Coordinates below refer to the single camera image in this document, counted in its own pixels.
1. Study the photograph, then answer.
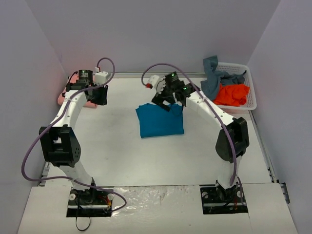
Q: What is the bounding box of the pink t shirt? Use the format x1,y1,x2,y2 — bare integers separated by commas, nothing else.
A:
57,75,98,108

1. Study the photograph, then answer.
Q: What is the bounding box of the teal blue t shirt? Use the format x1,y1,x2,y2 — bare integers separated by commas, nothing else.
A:
136,103,184,138

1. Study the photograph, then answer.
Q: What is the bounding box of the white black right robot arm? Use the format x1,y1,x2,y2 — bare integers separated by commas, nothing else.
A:
146,72,249,201

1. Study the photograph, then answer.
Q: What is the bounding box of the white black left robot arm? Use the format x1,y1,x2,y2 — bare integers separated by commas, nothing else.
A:
39,68,111,204

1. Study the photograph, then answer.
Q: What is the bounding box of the grey t shirt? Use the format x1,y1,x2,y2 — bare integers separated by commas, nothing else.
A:
200,55,247,100

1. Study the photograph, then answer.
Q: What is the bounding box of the orange t shirt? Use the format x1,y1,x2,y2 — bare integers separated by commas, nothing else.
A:
213,84,250,107

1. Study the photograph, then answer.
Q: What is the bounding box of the white plastic laundry basket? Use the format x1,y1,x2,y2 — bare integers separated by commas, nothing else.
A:
216,62,257,113

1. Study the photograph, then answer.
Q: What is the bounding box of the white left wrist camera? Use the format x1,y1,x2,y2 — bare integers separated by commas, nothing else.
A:
93,67,111,86

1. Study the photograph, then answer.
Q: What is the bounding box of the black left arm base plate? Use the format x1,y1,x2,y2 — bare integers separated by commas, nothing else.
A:
66,189,114,217

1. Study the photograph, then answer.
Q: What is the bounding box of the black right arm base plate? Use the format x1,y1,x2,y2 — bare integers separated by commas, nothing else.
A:
200,184,248,215

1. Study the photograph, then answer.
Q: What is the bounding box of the thin black cable loop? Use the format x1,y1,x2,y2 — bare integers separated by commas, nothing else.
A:
75,215,91,232

